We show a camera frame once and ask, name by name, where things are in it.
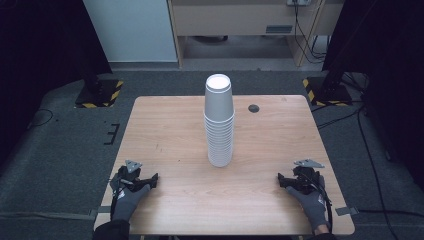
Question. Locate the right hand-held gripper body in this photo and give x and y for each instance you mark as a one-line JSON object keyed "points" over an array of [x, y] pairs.
{"points": [[305, 178]]}

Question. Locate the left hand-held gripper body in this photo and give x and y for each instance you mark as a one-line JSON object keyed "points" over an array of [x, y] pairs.
{"points": [[128, 175]]}

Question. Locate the stack of white paper cups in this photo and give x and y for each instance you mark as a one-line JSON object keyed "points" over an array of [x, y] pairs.
{"points": [[219, 133]]}

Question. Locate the person's left hand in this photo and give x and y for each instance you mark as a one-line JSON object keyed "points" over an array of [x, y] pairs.
{"points": [[128, 201]]}

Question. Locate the person's right hand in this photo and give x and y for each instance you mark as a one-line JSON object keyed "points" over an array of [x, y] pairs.
{"points": [[311, 205]]}

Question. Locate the grey tape strip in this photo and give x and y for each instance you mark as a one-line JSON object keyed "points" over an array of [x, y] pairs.
{"points": [[101, 211], [346, 211]]}

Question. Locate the dark round table grommet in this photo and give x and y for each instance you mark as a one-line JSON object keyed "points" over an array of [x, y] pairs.
{"points": [[253, 108]]}

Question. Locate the black stand base hazard stripes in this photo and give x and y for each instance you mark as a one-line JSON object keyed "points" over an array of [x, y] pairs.
{"points": [[328, 93], [100, 95]]}

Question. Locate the black curtain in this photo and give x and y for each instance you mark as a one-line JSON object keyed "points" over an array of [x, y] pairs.
{"points": [[43, 60], [383, 50]]}

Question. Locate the white cabinet panel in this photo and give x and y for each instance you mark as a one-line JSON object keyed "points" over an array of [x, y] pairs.
{"points": [[130, 30]]}

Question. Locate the beige wooden desk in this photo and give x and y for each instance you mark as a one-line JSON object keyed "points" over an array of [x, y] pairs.
{"points": [[233, 16]]}

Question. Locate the white power strip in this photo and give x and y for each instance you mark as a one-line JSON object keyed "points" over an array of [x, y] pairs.
{"points": [[299, 2]]}

